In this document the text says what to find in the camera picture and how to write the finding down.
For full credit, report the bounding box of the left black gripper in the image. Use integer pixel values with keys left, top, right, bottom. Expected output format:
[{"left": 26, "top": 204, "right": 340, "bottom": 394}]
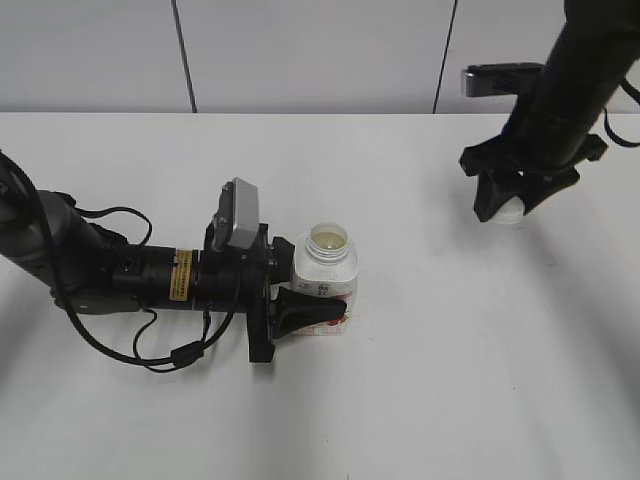
[{"left": 194, "top": 223, "right": 347, "bottom": 363}]

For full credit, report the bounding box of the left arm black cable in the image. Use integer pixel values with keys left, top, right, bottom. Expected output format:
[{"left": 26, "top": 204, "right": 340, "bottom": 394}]
[{"left": 39, "top": 204, "right": 241, "bottom": 374}]

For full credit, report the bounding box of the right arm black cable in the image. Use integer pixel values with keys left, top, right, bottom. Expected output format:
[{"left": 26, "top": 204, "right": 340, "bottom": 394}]
[{"left": 601, "top": 74, "right": 640, "bottom": 149}]

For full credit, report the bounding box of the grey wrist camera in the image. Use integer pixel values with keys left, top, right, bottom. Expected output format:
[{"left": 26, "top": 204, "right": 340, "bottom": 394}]
[
  {"left": 461, "top": 62, "right": 544, "bottom": 98},
  {"left": 211, "top": 177, "right": 259, "bottom": 251}
]

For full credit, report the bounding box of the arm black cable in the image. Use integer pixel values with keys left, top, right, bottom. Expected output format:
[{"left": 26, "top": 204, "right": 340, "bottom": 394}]
[
  {"left": 39, "top": 204, "right": 241, "bottom": 374},
  {"left": 601, "top": 74, "right": 640, "bottom": 149}
]

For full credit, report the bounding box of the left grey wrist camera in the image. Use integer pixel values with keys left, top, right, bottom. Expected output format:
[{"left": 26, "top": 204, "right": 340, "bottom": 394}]
[{"left": 211, "top": 177, "right": 259, "bottom": 251}]

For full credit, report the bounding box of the white strawberry yogurt bottle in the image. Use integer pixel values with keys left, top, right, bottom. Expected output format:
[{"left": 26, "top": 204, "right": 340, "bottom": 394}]
[{"left": 290, "top": 235, "right": 358, "bottom": 336}]

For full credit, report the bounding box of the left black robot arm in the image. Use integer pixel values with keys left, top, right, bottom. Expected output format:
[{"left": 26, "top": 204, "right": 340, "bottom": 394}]
[{"left": 1, "top": 157, "right": 347, "bottom": 373}]

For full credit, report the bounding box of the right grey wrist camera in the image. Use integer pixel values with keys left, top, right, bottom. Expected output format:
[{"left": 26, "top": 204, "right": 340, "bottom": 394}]
[{"left": 461, "top": 62, "right": 544, "bottom": 98}]

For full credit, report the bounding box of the white ribbed bottle cap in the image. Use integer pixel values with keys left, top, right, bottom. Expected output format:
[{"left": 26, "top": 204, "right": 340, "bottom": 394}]
[{"left": 491, "top": 197, "right": 525, "bottom": 225}]

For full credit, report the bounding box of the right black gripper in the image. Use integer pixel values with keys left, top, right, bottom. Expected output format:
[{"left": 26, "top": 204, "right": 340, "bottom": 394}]
[{"left": 459, "top": 134, "right": 608, "bottom": 223}]

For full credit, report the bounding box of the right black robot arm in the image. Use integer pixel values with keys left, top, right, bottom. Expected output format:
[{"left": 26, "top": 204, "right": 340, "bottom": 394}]
[{"left": 459, "top": 1, "right": 639, "bottom": 222}]

